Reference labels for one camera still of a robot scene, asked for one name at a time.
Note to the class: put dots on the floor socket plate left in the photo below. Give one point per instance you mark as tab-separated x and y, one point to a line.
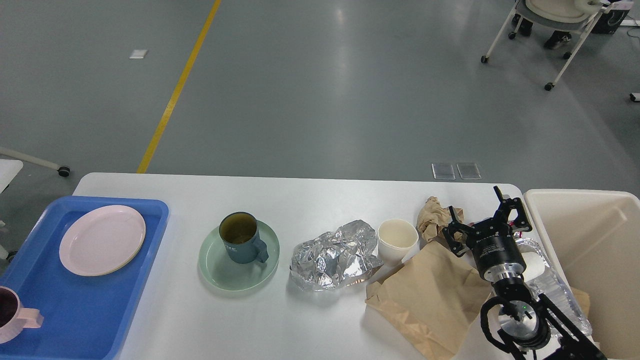
443	171

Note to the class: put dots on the floor socket plate right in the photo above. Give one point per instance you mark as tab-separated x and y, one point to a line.
469	170

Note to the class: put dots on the white office chair left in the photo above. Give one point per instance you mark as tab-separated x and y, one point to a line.
62	170

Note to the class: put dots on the pink plate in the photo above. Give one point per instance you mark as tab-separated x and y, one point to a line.
102	241

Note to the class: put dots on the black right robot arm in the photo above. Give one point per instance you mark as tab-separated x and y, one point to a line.
515	320

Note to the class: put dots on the person's feet under chair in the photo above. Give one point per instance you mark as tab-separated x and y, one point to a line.
556	40

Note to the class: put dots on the clear plastic bottle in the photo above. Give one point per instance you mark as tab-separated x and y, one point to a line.
542	278

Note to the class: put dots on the white paper on floor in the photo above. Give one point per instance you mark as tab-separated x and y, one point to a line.
138	54

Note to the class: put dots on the brown paper bag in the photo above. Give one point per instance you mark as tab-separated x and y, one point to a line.
432	300

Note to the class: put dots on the white paper cup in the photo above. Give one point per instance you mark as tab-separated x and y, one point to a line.
398	241

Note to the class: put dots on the white office chair right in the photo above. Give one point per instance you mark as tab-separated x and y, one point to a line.
574	16

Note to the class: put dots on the dark teal mug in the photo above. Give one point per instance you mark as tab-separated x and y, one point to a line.
240	235

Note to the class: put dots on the floor socket plate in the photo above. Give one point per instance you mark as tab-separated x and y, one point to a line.
443	171
469	170

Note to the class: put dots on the green plate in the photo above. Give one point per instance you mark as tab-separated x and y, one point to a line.
218	270

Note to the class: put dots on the blue plastic tray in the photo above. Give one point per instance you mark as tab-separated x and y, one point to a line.
84	317

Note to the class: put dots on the crumpled aluminium foil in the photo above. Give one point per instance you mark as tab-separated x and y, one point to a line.
336	259

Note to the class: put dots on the white office chair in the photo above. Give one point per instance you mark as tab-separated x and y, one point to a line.
574	16
62	170

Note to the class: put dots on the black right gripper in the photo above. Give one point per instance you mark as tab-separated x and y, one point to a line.
498	255

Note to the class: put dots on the crumpled brown paper ball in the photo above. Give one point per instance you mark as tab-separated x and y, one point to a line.
432	218

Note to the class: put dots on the pink mug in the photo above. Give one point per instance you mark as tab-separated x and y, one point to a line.
14	317

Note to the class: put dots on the beige plastic bin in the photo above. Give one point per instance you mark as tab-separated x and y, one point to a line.
594	237

